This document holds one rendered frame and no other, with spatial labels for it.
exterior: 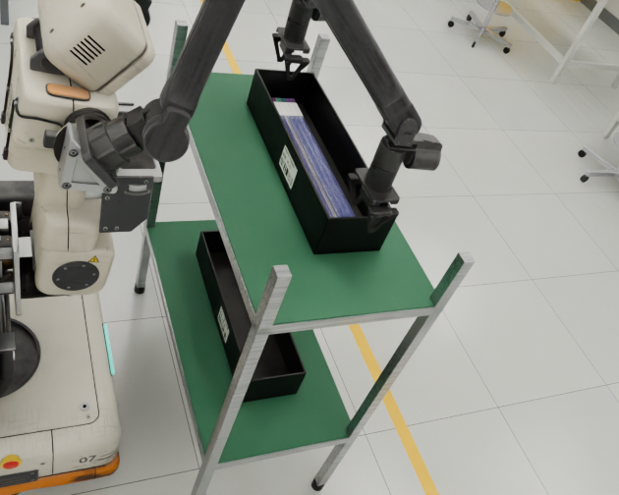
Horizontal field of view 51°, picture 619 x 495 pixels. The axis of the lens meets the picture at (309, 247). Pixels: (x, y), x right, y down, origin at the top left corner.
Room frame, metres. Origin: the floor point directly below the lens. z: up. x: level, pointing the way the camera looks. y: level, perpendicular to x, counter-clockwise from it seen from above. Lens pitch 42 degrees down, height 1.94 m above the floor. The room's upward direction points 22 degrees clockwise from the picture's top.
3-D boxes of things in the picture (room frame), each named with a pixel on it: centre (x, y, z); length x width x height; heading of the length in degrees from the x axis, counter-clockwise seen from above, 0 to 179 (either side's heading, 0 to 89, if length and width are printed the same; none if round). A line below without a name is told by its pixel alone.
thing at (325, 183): (1.35, 0.08, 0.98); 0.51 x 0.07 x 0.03; 35
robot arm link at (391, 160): (1.12, -0.08, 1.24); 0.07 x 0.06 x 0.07; 117
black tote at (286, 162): (1.35, 0.08, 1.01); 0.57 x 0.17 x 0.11; 35
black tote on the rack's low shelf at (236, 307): (1.31, 0.11, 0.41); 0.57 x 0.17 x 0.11; 35
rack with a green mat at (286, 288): (1.31, 0.11, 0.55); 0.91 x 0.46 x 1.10; 35
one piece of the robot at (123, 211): (1.07, 0.48, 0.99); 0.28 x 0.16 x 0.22; 35
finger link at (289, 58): (1.55, 0.23, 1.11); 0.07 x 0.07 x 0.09; 35
